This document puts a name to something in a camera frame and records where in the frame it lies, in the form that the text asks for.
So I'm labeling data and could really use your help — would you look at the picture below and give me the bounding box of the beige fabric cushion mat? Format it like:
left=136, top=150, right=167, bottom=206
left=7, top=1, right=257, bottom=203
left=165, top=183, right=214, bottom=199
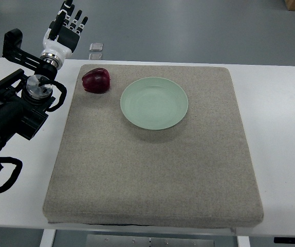
left=43, top=65, right=264, bottom=228

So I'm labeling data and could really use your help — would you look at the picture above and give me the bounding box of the light green plate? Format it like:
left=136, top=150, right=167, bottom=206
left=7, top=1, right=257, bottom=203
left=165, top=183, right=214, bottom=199
left=120, top=77, right=189, bottom=130

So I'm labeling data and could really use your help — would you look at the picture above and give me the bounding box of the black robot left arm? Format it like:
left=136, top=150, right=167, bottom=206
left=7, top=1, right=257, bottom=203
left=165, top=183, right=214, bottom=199
left=0, top=29, right=67, bottom=193

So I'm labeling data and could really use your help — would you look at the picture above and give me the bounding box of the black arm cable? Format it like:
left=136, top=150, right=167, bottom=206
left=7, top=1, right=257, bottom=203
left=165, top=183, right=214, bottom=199
left=0, top=156, right=23, bottom=195

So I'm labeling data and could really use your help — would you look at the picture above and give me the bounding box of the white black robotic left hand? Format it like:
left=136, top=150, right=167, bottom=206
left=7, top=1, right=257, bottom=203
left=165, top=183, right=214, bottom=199
left=41, top=1, right=88, bottom=62

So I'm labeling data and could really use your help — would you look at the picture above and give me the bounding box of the black table control panel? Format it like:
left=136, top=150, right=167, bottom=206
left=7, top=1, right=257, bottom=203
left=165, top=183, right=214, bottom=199
left=273, top=237, right=295, bottom=244

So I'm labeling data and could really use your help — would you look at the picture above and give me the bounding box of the red apple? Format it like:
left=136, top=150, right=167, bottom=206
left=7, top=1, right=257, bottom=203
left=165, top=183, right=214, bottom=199
left=82, top=67, right=110, bottom=94

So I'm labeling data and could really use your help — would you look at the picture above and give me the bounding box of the metal table crossbar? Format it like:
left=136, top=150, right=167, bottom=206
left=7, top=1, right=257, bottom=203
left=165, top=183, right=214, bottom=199
left=85, top=234, right=215, bottom=247

